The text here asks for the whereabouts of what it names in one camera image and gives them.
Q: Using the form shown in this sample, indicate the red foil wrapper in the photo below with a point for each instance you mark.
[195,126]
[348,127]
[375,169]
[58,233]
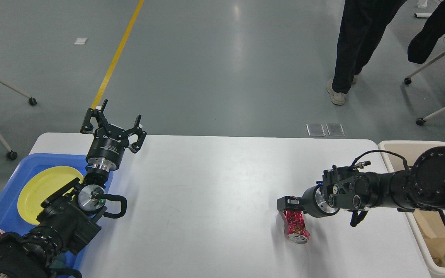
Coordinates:
[295,227]

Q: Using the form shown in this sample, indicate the blue plastic tray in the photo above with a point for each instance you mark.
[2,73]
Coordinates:
[10,220]

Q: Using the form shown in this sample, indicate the brown paper bag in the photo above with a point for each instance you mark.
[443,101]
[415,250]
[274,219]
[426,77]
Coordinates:
[433,232]

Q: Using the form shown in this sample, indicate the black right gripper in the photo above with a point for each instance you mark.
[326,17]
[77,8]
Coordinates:
[312,202]

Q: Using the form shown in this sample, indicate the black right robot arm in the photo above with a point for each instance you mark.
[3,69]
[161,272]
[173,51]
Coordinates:
[420,186]

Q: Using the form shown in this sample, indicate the metal floor plate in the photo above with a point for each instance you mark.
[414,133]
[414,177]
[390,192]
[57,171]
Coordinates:
[329,129]

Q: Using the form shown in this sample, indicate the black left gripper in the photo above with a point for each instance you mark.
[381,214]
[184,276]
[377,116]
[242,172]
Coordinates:
[107,149]

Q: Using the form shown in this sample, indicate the yellow plastic plate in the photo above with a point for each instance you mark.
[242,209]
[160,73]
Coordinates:
[40,187]

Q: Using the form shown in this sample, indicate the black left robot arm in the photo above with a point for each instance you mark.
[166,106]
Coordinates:
[68,220]

